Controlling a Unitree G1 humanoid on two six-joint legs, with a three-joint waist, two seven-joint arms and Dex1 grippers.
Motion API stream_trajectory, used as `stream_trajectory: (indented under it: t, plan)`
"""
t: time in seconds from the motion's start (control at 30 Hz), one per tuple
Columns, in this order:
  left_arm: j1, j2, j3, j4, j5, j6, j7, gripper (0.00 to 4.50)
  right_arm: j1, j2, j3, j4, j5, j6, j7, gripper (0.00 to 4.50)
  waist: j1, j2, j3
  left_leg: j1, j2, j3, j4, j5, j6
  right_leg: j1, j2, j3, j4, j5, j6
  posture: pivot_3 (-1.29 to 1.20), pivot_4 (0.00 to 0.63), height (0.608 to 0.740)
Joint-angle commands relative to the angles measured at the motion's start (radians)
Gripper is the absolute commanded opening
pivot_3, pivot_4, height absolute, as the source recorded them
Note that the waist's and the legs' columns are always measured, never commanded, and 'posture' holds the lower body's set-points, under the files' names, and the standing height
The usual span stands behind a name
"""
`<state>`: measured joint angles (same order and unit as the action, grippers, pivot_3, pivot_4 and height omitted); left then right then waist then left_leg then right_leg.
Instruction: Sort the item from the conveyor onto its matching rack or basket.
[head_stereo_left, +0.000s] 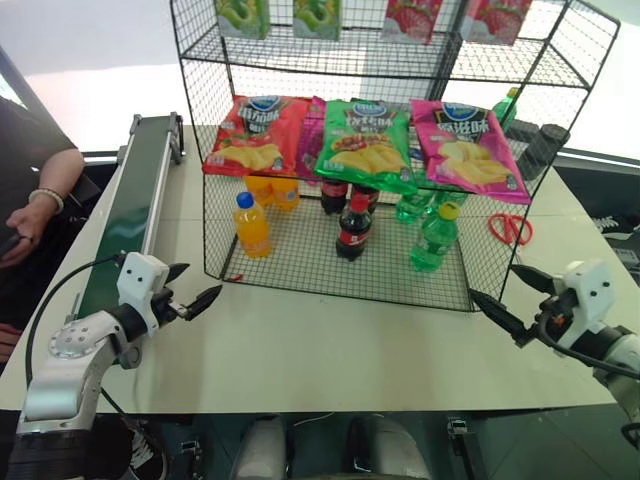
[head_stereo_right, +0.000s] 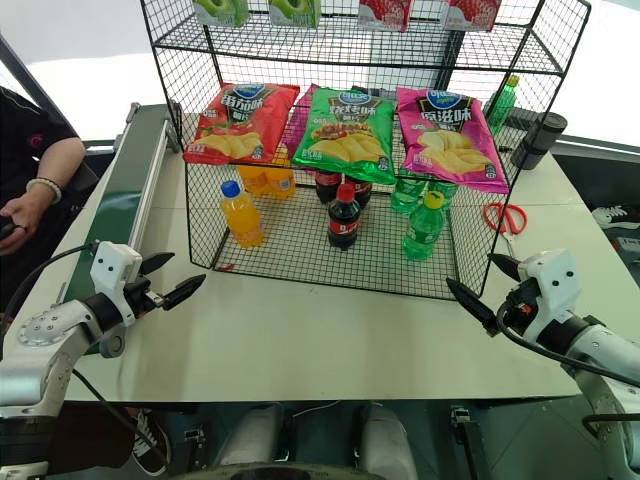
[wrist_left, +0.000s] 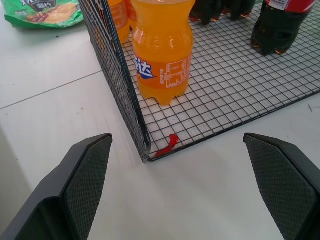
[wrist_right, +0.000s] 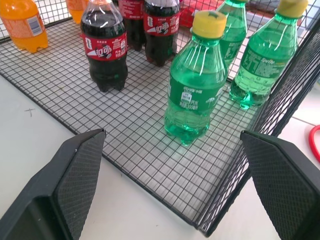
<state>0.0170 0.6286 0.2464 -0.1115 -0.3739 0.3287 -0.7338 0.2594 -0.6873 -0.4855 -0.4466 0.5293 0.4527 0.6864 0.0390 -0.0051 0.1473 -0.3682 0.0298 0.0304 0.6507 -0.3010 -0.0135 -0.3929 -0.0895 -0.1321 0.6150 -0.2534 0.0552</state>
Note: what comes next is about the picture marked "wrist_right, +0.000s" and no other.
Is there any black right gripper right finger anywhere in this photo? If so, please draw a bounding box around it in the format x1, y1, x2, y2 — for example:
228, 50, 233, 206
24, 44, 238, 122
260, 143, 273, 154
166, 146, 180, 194
239, 130, 320, 240

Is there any red cable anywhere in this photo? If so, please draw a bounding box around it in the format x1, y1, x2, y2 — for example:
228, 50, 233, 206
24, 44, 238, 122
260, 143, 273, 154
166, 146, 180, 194
308, 124, 320, 163

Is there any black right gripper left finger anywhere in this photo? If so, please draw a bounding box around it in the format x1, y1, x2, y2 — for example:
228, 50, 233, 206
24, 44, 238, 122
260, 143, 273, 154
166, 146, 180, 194
0, 128, 107, 240

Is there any black wire mesh basket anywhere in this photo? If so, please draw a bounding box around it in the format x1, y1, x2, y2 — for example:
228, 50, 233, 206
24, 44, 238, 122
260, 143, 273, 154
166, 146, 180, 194
0, 0, 320, 238

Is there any orange soda bottle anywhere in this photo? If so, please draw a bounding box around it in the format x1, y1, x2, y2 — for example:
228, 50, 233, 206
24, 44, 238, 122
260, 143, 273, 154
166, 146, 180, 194
0, 0, 49, 54
66, 0, 90, 25

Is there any red snack package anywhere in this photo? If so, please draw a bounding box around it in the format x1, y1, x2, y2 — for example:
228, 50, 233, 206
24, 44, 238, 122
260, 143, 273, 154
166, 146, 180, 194
178, 0, 227, 28

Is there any green Sprite bottle yellow cap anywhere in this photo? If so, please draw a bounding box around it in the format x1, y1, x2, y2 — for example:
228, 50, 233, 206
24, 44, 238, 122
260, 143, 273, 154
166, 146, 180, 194
229, 0, 309, 110
163, 10, 229, 146
215, 0, 248, 70

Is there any dark cola bottle red label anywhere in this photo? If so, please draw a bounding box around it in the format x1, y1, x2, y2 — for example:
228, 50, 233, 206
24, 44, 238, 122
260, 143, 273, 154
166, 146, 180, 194
143, 0, 181, 67
79, 0, 128, 92
117, 0, 148, 52

